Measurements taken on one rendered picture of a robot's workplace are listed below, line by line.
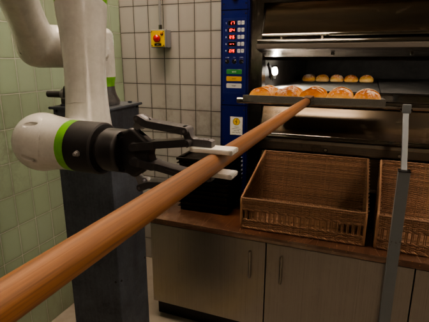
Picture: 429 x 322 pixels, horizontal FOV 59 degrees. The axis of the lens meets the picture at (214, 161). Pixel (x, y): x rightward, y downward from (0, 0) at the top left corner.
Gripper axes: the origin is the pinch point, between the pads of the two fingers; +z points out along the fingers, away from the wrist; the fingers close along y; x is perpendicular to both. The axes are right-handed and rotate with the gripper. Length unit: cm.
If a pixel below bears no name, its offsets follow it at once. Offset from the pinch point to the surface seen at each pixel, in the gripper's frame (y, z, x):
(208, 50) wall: -19, -66, -155
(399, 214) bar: 41, 37, -95
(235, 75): -5, -48, -152
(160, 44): -22, -92, -148
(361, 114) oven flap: 13, 19, -157
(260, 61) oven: -13, -35, -155
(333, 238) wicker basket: 60, 14, -106
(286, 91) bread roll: -2, -10, -103
